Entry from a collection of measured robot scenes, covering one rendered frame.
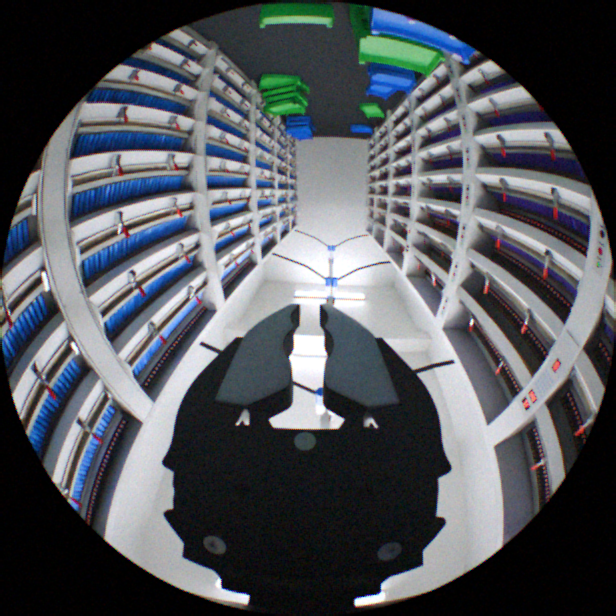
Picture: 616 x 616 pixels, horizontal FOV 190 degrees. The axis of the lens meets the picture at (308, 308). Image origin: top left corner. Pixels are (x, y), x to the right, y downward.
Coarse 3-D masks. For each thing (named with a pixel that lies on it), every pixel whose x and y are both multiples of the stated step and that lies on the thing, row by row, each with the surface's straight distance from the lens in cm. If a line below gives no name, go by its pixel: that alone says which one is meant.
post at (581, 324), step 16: (592, 192) 70; (592, 208) 69; (592, 224) 68; (592, 240) 67; (608, 240) 66; (592, 256) 66; (608, 256) 65; (592, 272) 66; (608, 272) 65; (592, 288) 65; (576, 304) 66; (592, 304) 65; (576, 320) 66; (592, 320) 65; (560, 336) 68; (576, 336) 66; (592, 336) 80; (576, 352) 66; (528, 384) 74; (560, 384) 75; (544, 400) 72; (512, 416) 80; (528, 416) 76; (496, 432) 85; (512, 432) 83
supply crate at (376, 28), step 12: (372, 12) 73; (384, 12) 78; (372, 24) 76; (384, 24) 82; (396, 24) 82; (408, 24) 82; (420, 24) 82; (408, 36) 80; (420, 36) 84; (432, 36) 86; (444, 36) 85; (444, 48) 84; (456, 48) 90; (468, 48) 87; (468, 60) 84
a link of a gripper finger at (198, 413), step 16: (224, 352) 9; (208, 368) 9; (224, 368) 9; (192, 384) 9; (208, 384) 8; (192, 400) 8; (208, 400) 8; (176, 416) 8; (192, 416) 8; (208, 416) 7; (224, 416) 7; (240, 416) 7; (176, 432) 8; (192, 432) 7; (176, 448) 7
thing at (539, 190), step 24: (480, 168) 102; (504, 168) 92; (504, 192) 90; (528, 192) 88; (552, 192) 76; (576, 192) 72; (528, 216) 98; (552, 216) 88; (576, 216) 77; (576, 240) 86
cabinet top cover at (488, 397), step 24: (456, 336) 117; (456, 360) 104; (480, 360) 111; (480, 384) 99; (480, 408) 91; (504, 408) 101; (504, 456) 91; (504, 480) 89; (528, 480) 102; (504, 504) 90; (528, 504) 104; (504, 528) 93
